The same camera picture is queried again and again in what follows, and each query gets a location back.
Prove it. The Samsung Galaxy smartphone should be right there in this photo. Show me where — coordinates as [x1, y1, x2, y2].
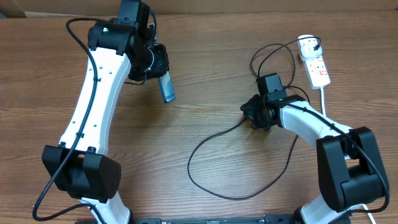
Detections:
[158, 71, 175, 103]

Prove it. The black USB charging cable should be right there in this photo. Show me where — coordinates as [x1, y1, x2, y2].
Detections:
[187, 36, 322, 201]

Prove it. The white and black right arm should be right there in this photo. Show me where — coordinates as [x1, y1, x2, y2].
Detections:
[241, 73, 389, 223]

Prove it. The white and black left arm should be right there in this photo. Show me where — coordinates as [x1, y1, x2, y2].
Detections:
[42, 1, 175, 223]

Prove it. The white charger plug adapter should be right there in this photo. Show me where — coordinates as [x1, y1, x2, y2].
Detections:
[297, 34, 323, 61]

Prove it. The white power strip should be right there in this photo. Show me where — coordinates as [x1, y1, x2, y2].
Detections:
[303, 56, 331, 90]

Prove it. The brown cardboard backdrop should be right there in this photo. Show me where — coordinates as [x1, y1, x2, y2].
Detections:
[1, 0, 397, 17]

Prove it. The white power strip cord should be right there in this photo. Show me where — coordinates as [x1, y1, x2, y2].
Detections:
[319, 86, 327, 118]

